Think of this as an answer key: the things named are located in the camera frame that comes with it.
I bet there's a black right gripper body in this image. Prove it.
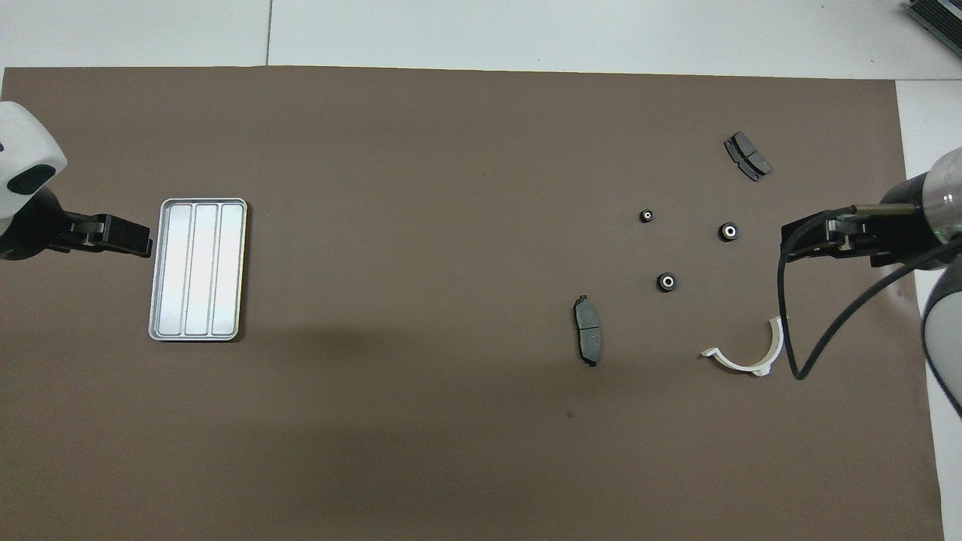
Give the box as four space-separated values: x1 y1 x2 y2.
831 177 941 268

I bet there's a white semicircular plastic clamp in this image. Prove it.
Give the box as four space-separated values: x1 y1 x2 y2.
700 316 785 376

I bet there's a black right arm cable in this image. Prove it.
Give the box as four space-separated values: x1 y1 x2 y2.
776 203 962 381

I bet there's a long grey brake pad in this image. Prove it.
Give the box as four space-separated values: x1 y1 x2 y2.
573 294 604 368

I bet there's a brown table mat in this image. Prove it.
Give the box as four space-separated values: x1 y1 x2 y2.
0 66 944 541

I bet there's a silver metal tray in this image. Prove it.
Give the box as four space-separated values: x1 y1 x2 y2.
148 198 248 343

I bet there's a grooved grey brake pad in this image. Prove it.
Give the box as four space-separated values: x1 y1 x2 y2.
724 131 773 183

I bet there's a grey ribbed metal block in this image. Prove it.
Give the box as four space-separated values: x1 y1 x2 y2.
906 0 962 57

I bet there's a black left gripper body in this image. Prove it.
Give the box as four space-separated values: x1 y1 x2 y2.
0 188 91 261

